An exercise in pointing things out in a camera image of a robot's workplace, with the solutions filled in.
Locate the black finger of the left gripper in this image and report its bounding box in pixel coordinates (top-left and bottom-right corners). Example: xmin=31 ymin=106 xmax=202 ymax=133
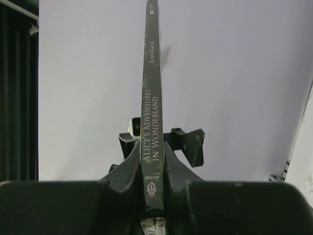
xmin=163 ymin=128 xmax=205 ymax=168
xmin=109 ymin=133 xmax=140 ymax=171

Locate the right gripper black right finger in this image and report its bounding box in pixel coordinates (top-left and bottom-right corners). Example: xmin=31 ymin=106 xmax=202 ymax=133
xmin=164 ymin=144 xmax=313 ymax=235

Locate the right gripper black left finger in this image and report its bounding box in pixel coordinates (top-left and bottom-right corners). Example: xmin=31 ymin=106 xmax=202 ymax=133
xmin=0 ymin=144 xmax=142 ymax=235

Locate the green yellow Alice book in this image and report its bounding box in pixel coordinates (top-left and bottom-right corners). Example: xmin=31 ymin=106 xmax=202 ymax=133
xmin=138 ymin=0 xmax=168 ymax=235

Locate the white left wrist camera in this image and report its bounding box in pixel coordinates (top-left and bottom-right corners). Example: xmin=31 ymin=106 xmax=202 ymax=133
xmin=128 ymin=117 xmax=141 ymax=138

